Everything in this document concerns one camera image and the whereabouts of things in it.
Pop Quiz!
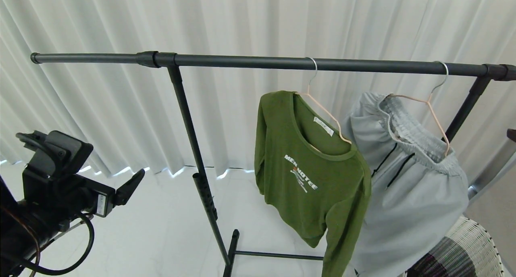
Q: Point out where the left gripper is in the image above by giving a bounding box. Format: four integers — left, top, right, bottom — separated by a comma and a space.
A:
52, 169, 146, 230

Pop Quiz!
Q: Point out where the green sleeveless shirt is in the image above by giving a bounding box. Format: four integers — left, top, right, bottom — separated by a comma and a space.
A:
254, 90, 372, 277

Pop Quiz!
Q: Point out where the pink clothes hanger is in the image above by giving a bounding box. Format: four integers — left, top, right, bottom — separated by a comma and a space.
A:
296, 57, 352, 145
388, 61, 451, 156

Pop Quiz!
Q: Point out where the pale grey garment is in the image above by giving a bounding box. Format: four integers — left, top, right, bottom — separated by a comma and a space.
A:
343, 92, 471, 277

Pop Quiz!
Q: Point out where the black clothes rack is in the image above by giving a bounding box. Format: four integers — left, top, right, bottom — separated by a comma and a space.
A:
30, 51, 516, 277

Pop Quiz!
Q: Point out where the white laundry basket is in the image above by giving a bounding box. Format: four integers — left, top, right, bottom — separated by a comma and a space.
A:
397, 216, 509, 277

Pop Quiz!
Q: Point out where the white curtain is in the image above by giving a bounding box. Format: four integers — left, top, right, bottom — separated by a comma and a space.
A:
0, 0, 516, 189

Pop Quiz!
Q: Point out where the black cable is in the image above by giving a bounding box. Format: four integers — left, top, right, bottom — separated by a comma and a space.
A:
0, 132, 96, 276

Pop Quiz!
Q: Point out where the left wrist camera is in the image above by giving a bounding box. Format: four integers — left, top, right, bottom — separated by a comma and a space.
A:
22, 130, 94, 197

